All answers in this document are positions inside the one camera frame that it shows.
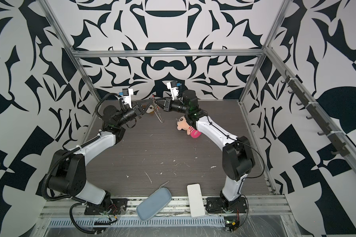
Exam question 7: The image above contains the metal keyring with chain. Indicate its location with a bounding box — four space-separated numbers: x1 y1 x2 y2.
152 98 164 123

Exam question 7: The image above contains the wall hook rack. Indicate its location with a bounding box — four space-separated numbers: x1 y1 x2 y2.
282 70 350 157

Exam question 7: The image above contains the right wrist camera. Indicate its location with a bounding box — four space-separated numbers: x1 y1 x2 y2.
167 81 181 100

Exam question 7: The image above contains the brown white plush toy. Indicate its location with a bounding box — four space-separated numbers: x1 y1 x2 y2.
146 106 154 114

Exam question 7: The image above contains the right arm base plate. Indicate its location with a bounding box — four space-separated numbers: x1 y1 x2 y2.
205 197 248 214

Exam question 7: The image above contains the white rectangular box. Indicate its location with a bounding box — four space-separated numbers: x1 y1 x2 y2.
187 184 205 218

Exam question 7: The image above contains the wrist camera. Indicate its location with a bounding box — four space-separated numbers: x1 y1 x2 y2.
119 88 134 108
167 81 181 100

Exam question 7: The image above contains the pink plush doll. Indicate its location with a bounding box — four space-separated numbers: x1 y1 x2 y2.
177 116 202 138

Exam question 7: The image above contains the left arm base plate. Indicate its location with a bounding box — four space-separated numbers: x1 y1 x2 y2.
84 198 128 215

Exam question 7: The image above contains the grey glasses case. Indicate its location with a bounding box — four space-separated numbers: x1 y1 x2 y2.
136 187 172 221

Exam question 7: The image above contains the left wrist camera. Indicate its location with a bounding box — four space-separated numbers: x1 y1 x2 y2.
119 88 134 108

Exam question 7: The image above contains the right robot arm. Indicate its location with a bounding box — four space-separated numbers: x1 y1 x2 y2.
156 90 255 210

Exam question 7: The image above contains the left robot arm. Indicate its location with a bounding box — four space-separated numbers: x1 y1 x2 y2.
41 93 153 210

